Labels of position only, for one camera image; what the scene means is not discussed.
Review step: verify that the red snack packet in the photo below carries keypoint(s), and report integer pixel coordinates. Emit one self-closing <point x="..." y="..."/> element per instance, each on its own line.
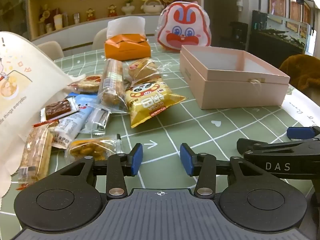
<point x="46" y="123"/>

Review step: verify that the nut brittle clear packet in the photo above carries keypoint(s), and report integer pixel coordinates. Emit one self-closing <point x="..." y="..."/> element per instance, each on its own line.
<point x="90" y="150"/>

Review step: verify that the chocolate brownie silver packet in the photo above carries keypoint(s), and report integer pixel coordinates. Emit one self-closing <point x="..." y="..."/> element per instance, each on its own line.
<point x="58" y="108"/>

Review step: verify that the white bunny teapot figure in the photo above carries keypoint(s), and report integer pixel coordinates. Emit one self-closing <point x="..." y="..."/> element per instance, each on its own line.
<point x="151" y="6"/>

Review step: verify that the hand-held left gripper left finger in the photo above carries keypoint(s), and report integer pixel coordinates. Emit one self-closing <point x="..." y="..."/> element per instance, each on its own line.
<point x="136" y="158"/>

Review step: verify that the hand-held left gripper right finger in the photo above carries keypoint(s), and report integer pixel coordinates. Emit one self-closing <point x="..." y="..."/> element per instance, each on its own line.
<point x="186" y="160"/>

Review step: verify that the yellow cup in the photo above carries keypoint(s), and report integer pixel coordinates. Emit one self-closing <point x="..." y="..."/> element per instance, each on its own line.
<point x="58" y="22"/>

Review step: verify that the yellow snack packet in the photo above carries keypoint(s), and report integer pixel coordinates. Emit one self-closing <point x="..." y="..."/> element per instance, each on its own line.
<point x="147" y="102"/>

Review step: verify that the red figurine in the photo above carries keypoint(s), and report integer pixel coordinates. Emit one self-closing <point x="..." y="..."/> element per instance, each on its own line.
<point x="89" y="15"/>
<point x="112" y="11"/>

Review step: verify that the rabbit print plastic bag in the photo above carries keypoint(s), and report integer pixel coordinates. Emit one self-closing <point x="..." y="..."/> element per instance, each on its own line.
<point x="182" y="30"/>

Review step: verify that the black appliance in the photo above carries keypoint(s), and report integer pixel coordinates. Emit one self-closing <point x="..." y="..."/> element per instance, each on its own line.
<point x="238" y="33"/>

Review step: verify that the pink cardboard box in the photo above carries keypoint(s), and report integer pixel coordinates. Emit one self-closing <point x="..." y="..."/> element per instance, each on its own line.
<point x="237" y="92"/>

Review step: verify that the white wall dispenser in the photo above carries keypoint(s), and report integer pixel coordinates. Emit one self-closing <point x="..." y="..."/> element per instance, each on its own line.
<point x="240" y="1"/>

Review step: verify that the red-topped round cake packet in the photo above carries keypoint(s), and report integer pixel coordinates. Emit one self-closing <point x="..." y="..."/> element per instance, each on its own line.
<point x="87" y="83"/>

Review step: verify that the green checked tablecloth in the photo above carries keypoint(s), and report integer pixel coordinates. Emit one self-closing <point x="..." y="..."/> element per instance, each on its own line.
<point x="225" y="130"/>

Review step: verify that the blue and white snack packet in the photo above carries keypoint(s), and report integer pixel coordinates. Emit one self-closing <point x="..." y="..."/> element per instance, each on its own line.
<point x="72" y="123"/>

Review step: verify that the cream printed paper bag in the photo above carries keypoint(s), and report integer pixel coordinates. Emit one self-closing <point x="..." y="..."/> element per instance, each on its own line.
<point x="20" y="80"/>

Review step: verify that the long biscuit clear packet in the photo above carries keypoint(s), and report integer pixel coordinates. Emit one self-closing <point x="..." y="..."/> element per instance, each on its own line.
<point x="111" y="85"/>

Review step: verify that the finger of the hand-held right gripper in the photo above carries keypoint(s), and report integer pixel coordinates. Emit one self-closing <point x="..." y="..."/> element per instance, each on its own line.
<point x="298" y="132"/>
<point x="252" y="146"/>

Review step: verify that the white vase with plant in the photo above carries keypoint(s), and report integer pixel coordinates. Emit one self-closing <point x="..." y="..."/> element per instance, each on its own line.
<point x="128" y="7"/>

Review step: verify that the silver foil snack bar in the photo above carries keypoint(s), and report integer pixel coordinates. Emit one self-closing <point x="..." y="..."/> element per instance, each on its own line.
<point x="97" y="120"/>

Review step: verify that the orange tissue box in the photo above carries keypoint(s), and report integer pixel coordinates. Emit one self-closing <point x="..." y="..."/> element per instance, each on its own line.
<point x="125" y="50"/>

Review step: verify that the white tissue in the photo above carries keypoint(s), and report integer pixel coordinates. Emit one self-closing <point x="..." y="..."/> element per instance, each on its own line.
<point x="125" y="26"/>

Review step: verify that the cream chair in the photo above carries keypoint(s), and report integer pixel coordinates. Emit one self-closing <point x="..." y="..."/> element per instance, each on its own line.
<point x="50" y="50"/>
<point x="100" y="38"/>

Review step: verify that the peanut bar clear packet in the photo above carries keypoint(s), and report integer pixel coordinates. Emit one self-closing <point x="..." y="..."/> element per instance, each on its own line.
<point x="35" y="152"/>

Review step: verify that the round bread clear packet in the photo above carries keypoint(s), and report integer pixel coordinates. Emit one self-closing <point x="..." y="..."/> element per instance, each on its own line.
<point x="143" y="68"/>

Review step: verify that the wooden shelf unit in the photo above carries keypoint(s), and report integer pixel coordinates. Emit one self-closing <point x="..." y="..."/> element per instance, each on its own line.
<point x="100" y="3"/>

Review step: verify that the glass fish tank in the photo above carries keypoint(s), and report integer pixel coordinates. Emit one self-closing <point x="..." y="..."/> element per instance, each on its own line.
<point x="275" y="30"/>

